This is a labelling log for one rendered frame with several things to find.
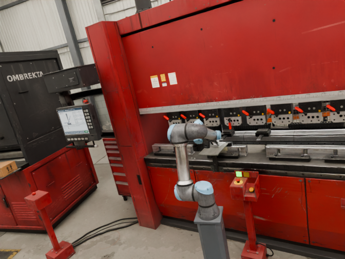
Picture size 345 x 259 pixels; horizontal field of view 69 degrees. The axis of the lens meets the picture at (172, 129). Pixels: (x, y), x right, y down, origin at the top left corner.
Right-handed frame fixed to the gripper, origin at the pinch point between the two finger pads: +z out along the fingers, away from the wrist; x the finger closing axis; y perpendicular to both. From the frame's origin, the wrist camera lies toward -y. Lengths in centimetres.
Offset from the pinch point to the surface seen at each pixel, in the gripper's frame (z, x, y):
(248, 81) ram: -33, -33, 43
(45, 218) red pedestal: -37, 145, -120
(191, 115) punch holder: -19.9, 23.4, 19.1
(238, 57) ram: -49, -28, 56
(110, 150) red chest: 9, 166, -18
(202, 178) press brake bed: 20.5, 16.5, -27.4
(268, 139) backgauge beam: 31, -33, 26
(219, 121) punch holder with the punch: -11.3, -3.7, 18.6
